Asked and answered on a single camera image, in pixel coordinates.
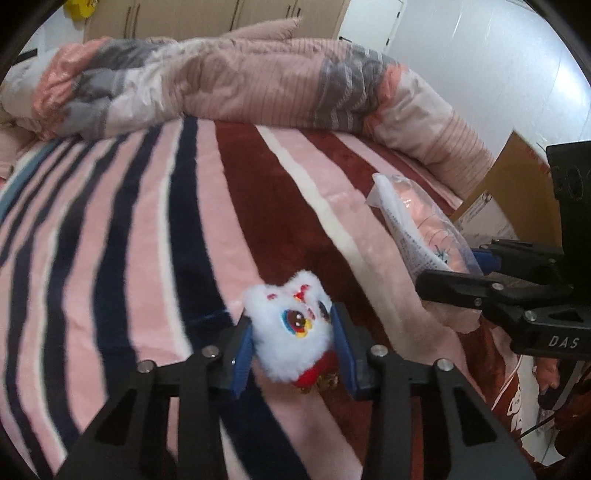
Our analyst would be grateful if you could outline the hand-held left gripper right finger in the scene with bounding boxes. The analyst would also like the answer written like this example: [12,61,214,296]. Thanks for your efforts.
[331,302,536,480]

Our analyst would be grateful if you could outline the striped fleece blanket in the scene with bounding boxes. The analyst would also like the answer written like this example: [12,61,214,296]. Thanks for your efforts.
[0,115,591,480]

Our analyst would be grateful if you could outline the wooden wardrobe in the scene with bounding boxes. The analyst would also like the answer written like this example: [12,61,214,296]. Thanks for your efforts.
[83,0,352,43]

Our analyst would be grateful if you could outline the pink grey patterned duvet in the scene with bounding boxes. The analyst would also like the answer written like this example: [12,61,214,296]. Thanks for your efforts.
[0,34,498,200]

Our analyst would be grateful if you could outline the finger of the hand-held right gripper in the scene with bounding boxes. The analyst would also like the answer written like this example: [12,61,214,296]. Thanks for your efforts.
[471,239,561,276]
[416,268,574,320]

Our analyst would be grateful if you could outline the pink pillow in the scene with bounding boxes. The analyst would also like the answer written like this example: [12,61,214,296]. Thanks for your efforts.
[216,17,304,43]

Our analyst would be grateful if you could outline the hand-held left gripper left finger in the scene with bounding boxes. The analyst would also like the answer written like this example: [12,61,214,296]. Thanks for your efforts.
[58,323,259,480]

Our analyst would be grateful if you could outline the yellow guitar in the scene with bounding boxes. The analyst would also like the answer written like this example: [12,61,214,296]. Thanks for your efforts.
[64,0,100,19]

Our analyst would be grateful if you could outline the person's right hand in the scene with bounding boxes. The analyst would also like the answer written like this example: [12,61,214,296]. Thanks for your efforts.
[534,357,563,397]

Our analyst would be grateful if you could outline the white lion plush toy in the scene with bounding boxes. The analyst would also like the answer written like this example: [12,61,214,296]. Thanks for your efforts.
[242,270,341,394]

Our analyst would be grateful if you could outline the cardboard box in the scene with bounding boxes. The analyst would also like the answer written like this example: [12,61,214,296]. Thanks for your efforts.
[450,130,567,246]

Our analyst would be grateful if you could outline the clear plastic bag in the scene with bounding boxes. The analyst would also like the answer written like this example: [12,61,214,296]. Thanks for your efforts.
[366,172,484,334]

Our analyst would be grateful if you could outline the white door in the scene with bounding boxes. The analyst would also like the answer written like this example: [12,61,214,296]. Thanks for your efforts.
[336,0,408,52]

